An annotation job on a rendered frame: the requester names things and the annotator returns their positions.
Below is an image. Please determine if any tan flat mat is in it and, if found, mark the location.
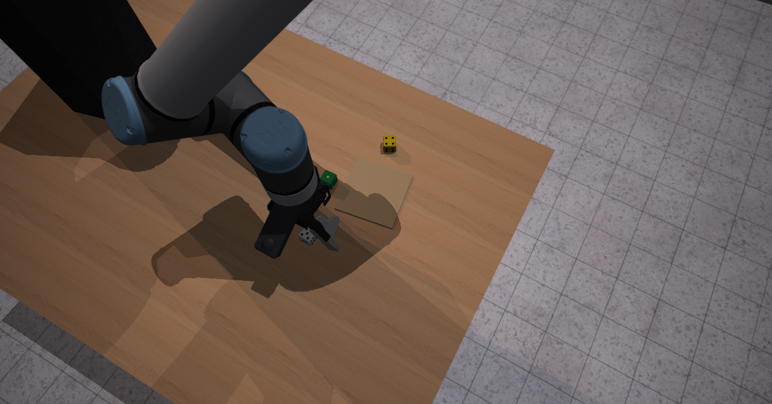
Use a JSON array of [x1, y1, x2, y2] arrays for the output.
[[334, 157, 413, 229]]

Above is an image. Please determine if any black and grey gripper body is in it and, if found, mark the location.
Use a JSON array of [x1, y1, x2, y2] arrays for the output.
[[296, 166, 331, 229]]

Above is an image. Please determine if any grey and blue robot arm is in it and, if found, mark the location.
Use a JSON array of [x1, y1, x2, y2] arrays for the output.
[[101, 0, 317, 259]]

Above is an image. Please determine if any green die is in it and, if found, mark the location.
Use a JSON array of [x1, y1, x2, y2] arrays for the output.
[[320, 170, 338, 190]]

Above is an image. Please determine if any yellow die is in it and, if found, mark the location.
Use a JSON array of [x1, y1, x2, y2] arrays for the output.
[[383, 136, 396, 153]]

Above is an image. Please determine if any grey die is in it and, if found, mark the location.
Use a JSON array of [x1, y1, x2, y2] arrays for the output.
[[298, 227, 317, 246]]

